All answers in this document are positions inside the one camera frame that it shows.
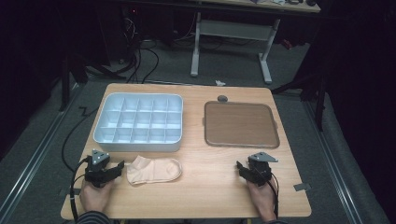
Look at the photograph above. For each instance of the white framed desk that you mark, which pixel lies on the white framed desk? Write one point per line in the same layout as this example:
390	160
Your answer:
233	29

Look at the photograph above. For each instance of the brown wooden tray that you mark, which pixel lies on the brown wooden tray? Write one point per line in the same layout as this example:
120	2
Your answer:
241	124

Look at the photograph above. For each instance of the person's left hand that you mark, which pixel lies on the person's left hand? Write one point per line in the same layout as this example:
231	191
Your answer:
95	199

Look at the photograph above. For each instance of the metal floor rail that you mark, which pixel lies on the metal floor rail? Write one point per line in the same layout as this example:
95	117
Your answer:
334	161
34	158

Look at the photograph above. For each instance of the beige sock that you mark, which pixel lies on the beige sock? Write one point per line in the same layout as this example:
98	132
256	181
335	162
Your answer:
152	170

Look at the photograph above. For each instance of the black computer case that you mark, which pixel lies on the black computer case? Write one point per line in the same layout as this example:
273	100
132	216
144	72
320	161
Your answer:
132	28

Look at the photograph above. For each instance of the person's right hand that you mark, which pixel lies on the person's right hand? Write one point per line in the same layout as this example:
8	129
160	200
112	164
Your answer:
264	202

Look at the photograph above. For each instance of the small grey round knob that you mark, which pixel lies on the small grey round knob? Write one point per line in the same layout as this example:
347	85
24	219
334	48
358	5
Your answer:
222	99

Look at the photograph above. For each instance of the dark metal stand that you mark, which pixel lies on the dark metal stand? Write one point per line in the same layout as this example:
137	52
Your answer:
319	99
65	81

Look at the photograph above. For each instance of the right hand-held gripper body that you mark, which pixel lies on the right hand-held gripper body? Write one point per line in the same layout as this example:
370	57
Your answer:
261	171

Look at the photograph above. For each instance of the grey tape piece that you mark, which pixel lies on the grey tape piece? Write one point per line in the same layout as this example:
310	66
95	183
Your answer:
63	192
302	187

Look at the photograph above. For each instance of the white divided storage box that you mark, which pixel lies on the white divided storage box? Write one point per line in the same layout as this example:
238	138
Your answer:
140	121

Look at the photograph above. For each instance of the crumpled white paper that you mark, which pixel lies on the crumpled white paper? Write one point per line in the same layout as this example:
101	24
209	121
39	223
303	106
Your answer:
220	83

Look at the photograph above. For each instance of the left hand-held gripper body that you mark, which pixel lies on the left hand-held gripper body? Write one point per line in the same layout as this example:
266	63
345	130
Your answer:
97	165

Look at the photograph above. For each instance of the small red object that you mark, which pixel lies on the small red object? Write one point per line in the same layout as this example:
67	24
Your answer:
286	44

